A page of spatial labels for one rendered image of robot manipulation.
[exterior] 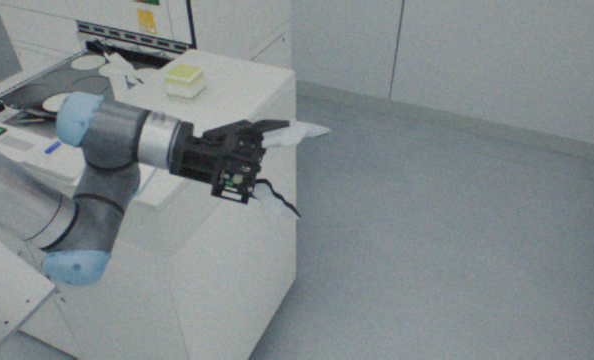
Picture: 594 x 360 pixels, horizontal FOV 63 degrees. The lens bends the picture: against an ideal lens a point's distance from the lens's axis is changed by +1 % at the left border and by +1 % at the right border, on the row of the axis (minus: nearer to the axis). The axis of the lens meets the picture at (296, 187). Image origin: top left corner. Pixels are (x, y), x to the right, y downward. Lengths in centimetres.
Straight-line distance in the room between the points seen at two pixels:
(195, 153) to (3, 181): 22
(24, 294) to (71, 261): 41
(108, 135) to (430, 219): 188
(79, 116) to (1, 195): 14
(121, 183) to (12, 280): 44
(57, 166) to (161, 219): 27
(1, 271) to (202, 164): 60
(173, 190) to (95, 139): 32
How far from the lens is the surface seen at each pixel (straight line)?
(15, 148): 123
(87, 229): 69
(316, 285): 202
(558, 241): 248
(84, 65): 169
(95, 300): 142
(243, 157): 63
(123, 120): 68
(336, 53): 304
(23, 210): 66
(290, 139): 65
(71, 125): 69
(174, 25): 155
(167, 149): 66
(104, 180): 74
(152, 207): 96
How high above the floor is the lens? 157
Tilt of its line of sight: 40 degrees down
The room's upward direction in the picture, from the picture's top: straight up
